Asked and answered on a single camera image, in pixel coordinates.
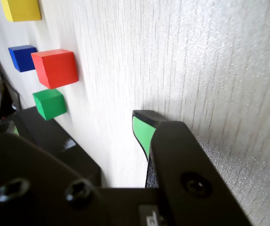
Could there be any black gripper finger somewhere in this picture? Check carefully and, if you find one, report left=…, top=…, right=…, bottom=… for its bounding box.
left=131, top=109, right=254, bottom=226
left=0, top=121, right=112, bottom=226

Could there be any red wooden cube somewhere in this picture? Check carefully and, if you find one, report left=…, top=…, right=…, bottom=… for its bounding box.
left=31, top=48, right=79, bottom=89

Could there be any green wooden cube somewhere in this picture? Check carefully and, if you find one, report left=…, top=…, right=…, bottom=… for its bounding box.
left=32, top=89, right=67, bottom=121

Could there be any blue wooden cube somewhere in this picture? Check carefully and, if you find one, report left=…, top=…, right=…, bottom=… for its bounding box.
left=8, top=45, right=38, bottom=73

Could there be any yellow wooden cube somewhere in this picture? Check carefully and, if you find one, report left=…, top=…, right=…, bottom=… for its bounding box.
left=0, top=0, right=42, bottom=23

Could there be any black cardboard box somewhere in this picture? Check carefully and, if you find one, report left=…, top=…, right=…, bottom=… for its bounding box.
left=12, top=105, right=79, bottom=156

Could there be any black open box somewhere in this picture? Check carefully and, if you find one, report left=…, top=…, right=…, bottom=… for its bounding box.
left=62, top=137, right=102, bottom=189

